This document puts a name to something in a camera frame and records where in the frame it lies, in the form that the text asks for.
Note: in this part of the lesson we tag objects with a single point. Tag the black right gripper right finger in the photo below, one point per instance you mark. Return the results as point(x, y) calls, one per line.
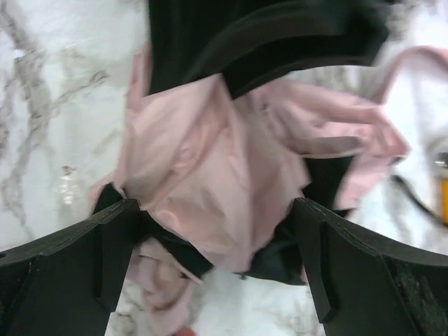
point(363, 283)

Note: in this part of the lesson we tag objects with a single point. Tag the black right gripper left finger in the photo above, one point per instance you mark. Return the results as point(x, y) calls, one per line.
point(69, 282)

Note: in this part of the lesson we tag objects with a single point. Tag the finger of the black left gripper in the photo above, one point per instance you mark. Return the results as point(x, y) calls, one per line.
point(251, 43)

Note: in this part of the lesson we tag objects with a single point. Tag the pink folding umbrella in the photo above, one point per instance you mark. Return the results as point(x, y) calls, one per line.
point(221, 173)

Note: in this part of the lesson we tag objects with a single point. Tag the white orange small device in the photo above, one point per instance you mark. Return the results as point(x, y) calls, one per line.
point(439, 170)

